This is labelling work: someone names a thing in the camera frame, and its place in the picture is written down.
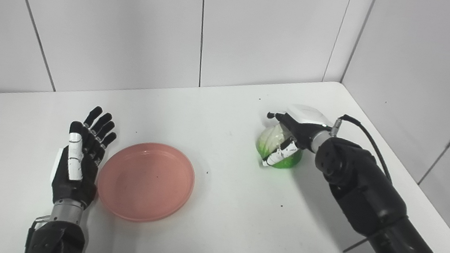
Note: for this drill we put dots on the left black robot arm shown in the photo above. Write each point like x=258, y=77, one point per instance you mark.
x=56, y=239

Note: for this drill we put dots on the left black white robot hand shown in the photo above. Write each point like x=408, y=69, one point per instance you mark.
x=73, y=186

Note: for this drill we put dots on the pink round plate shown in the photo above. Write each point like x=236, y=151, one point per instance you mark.
x=145, y=181

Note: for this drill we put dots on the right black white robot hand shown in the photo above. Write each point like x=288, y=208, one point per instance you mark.
x=302, y=129

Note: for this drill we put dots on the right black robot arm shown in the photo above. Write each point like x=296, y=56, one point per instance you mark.
x=378, y=203

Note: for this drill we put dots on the green white toy cabbage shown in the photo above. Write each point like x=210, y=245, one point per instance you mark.
x=272, y=140

